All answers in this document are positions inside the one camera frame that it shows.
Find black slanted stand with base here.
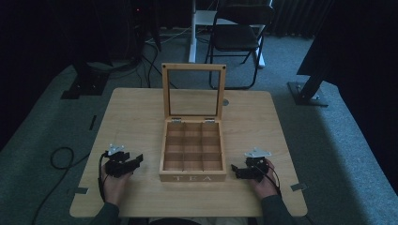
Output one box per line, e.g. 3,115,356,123
286,0,337,108

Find hand-held gripper black cable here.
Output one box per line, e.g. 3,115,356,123
255,163,283,197
97,152,110,203

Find black stand base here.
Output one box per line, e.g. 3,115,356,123
60,60,111,100

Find black folding chair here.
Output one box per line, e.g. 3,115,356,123
205,0,276,91

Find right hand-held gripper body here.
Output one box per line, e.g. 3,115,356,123
243,147,272,183

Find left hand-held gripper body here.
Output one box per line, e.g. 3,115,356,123
104,143,131,179

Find black floor cable loop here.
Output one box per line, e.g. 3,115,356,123
30,145,92,225

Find right hand-held gripper black cable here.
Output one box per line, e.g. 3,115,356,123
255,163,283,197

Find black cables on floor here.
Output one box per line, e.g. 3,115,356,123
137,37,179,90

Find left hand-held gripper black cable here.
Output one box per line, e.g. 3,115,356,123
97,152,110,203

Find white desk frame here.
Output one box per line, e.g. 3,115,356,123
187,0,267,69

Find open wooden tea box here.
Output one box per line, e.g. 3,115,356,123
159,63,228,183

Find person's right hand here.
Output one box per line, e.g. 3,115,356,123
248,158,280,201

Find dark curtain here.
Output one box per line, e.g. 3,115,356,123
270,0,328,39

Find person's left hand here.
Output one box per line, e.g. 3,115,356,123
100,164,133,208

